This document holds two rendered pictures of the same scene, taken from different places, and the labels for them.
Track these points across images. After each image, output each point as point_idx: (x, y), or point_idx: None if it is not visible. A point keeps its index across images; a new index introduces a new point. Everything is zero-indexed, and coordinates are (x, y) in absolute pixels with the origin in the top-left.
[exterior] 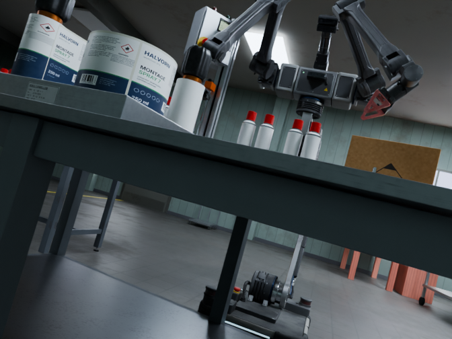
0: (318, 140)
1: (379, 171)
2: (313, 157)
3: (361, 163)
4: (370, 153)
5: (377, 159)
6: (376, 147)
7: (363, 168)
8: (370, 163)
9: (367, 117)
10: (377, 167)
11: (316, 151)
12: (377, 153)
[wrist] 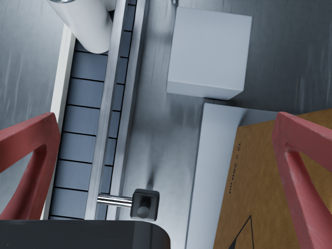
0: (49, 2)
1: (250, 243)
2: (68, 27)
3: (271, 177)
4: (284, 213)
5: (269, 241)
6: (296, 240)
7: (262, 186)
8: (266, 213)
9: (283, 169)
10: (258, 235)
11: (66, 21)
12: (283, 244)
